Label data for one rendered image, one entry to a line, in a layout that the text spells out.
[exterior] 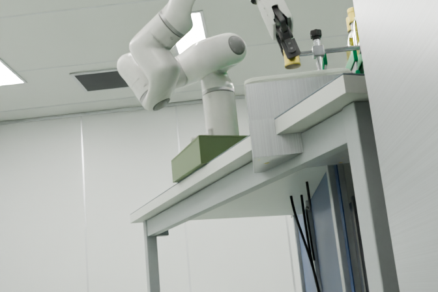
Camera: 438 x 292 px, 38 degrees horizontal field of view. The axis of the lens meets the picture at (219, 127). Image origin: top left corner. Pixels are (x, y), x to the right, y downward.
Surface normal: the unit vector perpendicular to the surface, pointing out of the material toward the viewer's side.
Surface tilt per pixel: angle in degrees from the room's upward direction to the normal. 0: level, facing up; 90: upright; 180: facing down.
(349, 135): 90
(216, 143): 90
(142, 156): 90
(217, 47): 85
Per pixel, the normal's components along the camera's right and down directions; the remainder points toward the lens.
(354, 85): 0.35, -0.27
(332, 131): -0.93, 0.00
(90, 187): -0.07, -0.25
